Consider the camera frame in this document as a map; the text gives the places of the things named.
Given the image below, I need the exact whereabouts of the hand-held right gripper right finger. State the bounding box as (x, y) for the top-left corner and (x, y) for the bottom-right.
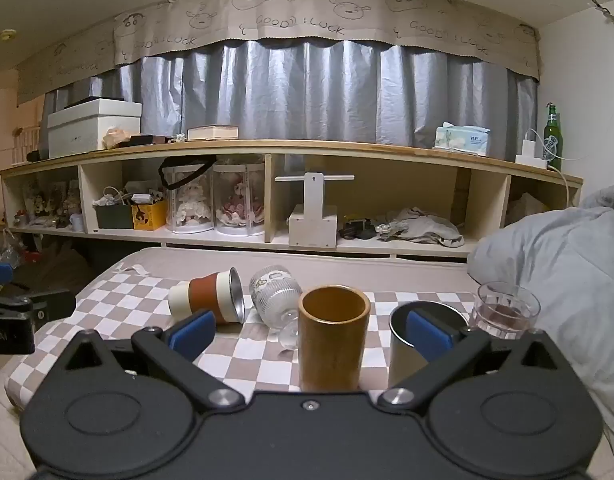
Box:
(377, 309), (571, 410)

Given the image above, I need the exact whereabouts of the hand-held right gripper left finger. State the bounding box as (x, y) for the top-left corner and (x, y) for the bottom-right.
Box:
(61, 309), (248, 410)

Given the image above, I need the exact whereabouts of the white cable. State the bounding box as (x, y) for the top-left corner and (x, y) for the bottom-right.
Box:
(524, 127), (574, 209)

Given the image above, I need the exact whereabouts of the black small gadget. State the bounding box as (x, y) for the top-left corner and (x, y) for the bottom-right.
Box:
(338, 217), (376, 241)

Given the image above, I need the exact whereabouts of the crumpled beige paper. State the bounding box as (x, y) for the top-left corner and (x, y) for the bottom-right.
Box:
(101, 127), (134, 150)

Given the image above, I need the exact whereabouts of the grey duvet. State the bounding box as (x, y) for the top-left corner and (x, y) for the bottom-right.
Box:
(466, 183), (614, 463)

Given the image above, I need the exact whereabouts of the wooden shelf unit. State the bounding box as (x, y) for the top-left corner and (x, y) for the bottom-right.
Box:
(0, 138), (584, 261)

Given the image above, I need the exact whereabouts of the white charger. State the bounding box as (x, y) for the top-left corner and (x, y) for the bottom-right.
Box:
(516, 139), (549, 169)

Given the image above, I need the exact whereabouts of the tissue pack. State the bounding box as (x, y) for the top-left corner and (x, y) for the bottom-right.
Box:
(433, 123), (491, 156)

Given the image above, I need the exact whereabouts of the black strap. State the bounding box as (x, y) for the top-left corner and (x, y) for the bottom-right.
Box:
(158, 156), (218, 192)

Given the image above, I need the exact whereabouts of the checkered cloth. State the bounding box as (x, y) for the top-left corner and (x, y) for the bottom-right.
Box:
(4, 261), (482, 411)

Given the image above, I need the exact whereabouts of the green glass bottle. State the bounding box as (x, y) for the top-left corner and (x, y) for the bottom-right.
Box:
(542, 103), (563, 171)

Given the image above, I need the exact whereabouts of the white wooden railing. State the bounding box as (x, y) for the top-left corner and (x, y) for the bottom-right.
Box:
(11, 124), (42, 165)

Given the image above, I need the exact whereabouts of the small dark box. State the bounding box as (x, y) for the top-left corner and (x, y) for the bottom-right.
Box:
(129, 133), (169, 149)

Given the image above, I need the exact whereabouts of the large white box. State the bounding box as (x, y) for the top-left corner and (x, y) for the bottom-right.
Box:
(47, 98), (143, 159)

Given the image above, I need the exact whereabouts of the clear ribbed glass cup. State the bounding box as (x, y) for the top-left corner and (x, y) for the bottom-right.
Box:
(249, 265), (304, 351)

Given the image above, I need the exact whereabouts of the clear glass tumbler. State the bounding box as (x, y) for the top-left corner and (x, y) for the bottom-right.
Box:
(469, 282), (542, 340)

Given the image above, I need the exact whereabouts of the brown and white cup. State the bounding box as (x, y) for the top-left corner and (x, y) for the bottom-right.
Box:
(168, 267), (246, 326)

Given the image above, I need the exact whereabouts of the beige printed valance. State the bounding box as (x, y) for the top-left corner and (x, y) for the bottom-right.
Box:
(16, 0), (541, 107)

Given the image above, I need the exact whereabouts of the grey crumpled cloth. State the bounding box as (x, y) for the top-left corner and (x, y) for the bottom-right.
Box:
(376, 207), (466, 249)

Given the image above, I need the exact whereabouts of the group of small figurines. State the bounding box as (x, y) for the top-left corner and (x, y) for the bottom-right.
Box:
(16, 179), (82, 229)

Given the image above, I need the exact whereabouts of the thick book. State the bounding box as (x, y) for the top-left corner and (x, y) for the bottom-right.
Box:
(187, 124), (239, 141)

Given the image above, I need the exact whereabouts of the dark green box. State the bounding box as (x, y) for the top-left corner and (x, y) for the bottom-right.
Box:
(93, 203), (136, 230)

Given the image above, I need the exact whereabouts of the beige mattress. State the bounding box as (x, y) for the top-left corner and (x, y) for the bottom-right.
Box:
(0, 246), (614, 480)

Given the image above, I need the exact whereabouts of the grey curtain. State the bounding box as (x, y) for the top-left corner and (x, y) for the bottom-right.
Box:
(41, 39), (539, 162)

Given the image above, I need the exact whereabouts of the yellow box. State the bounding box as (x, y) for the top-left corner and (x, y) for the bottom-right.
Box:
(131, 199), (168, 231)

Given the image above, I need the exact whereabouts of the bamboo cup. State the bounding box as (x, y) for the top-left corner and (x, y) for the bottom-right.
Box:
(297, 284), (372, 392)

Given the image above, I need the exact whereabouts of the white wooden stand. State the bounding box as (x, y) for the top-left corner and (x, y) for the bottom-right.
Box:
(274, 172), (356, 249)

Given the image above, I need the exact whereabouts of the clear doll display dome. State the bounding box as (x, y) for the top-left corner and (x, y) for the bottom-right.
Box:
(214, 162), (266, 237)
(164, 162), (216, 235)

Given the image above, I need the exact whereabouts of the clear plastic bag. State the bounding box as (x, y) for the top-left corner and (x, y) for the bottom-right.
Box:
(0, 226), (24, 267)

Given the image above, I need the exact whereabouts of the grey metal cup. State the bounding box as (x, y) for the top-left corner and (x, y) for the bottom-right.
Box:
(388, 301), (469, 391)

